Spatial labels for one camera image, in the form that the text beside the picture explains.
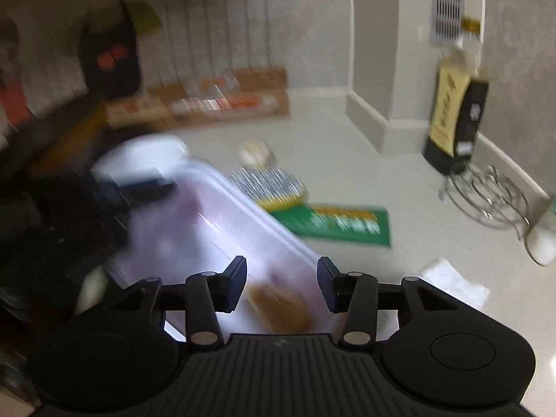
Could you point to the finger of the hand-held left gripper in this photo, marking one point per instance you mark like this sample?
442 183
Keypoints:
143 190

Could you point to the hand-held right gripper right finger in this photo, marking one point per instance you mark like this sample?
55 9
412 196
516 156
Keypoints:
325 282

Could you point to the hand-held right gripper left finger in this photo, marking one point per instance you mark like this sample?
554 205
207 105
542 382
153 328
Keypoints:
236 279

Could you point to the white disposable bowl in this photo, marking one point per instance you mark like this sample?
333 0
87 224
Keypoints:
143 152

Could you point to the brown food scrap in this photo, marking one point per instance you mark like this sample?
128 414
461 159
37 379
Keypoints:
278 308

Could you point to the green packet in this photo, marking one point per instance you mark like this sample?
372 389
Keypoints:
343 226

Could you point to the clear plastic container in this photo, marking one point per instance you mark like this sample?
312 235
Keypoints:
208 226

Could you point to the white paper tissue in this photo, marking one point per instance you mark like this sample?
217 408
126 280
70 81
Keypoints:
451 282

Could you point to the black wok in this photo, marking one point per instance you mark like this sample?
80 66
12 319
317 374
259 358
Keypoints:
56 134

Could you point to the yellow silver scouring pad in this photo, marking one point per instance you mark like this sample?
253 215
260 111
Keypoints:
269 184

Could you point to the garlic bulb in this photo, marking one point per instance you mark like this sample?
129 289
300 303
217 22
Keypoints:
256 152

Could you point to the dark soy sauce bottle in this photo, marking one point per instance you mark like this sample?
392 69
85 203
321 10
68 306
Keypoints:
456 113

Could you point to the salt shaker with teal lid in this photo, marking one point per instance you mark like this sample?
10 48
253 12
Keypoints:
543 239

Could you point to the white vent grille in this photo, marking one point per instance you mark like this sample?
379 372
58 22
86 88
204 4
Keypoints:
447 4

